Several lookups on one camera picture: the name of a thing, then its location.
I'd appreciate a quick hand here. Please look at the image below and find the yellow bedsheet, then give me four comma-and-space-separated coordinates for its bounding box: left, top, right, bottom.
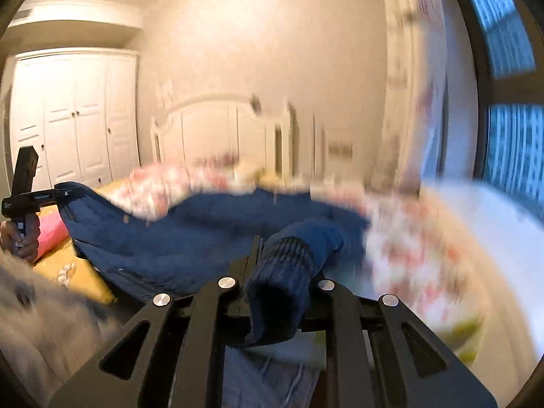
32, 178, 120, 304

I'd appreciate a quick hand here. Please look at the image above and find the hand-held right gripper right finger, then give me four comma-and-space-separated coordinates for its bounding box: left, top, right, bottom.
300, 283, 498, 408

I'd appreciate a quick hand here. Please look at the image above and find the dark framed window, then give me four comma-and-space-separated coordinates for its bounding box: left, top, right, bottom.
442, 0, 544, 205

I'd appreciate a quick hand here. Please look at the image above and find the pink pillow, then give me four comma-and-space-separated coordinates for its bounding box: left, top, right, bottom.
36, 208, 71, 260

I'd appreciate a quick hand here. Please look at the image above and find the floral quilt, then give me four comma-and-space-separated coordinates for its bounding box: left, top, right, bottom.
127, 164, 487, 366

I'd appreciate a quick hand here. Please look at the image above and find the navy blue puffer jacket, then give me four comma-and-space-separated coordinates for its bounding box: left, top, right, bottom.
55, 182, 370, 347

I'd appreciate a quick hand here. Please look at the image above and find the white bed headboard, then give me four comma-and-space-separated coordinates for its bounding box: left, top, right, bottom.
150, 93, 298, 179

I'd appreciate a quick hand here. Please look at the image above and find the white wall notice paper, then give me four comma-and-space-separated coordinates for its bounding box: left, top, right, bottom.
155, 79, 175, 109

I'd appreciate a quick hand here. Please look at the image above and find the person's left hand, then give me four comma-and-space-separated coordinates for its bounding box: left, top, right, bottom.
0, 217, 41, 264

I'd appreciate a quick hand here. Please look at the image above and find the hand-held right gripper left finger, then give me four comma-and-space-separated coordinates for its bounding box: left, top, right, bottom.
49, 236, 261, 408

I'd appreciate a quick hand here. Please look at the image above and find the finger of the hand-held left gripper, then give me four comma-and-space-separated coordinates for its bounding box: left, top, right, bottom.
55, 185, 86, 205

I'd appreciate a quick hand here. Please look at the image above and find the person's left forearm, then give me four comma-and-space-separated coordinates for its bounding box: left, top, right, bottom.
0, 249, 124, 408

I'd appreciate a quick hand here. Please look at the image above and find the white wardrobe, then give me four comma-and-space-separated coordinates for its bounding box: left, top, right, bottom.
6, 49, 141, 192

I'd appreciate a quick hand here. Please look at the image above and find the sailboat print curtain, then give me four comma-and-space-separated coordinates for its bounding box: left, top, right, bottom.
378, 0, 451, 192

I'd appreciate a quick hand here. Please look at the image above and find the white window sill platform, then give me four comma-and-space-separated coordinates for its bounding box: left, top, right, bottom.
425, 183, 544, 392

